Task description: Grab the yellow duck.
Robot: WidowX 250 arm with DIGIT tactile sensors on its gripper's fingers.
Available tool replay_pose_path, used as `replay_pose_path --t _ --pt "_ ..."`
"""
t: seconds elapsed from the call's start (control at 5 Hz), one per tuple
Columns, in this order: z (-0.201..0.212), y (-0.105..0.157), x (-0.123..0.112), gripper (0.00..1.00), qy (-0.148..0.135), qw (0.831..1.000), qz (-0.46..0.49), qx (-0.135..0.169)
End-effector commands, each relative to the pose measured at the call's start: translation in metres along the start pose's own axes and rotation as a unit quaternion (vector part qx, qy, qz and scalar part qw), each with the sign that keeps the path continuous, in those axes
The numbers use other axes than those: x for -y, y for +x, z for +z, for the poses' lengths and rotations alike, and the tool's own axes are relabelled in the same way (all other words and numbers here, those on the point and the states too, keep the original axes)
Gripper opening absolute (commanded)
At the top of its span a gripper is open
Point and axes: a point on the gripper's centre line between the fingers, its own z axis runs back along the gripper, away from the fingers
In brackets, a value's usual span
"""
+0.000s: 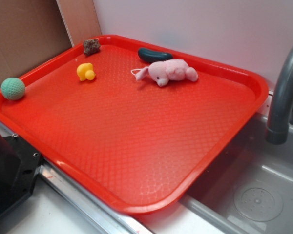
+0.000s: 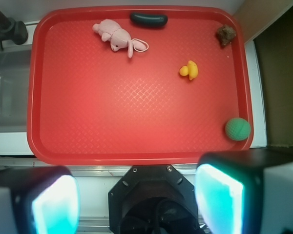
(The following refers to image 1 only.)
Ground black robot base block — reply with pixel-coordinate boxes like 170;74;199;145
0;134;42;218

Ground yellow rubber duck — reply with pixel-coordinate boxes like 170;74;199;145
76;63;96;81

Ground red plastic tray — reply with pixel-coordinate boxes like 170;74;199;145
0;35;269;214

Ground pink plush bunny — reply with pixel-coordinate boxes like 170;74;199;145
130;59;199;87

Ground dark green toy cucumber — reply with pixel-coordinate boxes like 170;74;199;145
138;48;173;63

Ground brown rock toy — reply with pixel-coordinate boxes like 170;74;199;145
83;39;101;56

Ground grey toy sink basin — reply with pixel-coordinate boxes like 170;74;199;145
137;97;293;234

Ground grey sink faucet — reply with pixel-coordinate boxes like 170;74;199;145
265;47;293;145

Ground green textured ball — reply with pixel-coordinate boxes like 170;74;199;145
0;78;25;100

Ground brown cardboard panel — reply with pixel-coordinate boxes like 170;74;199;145
0;0;101;85

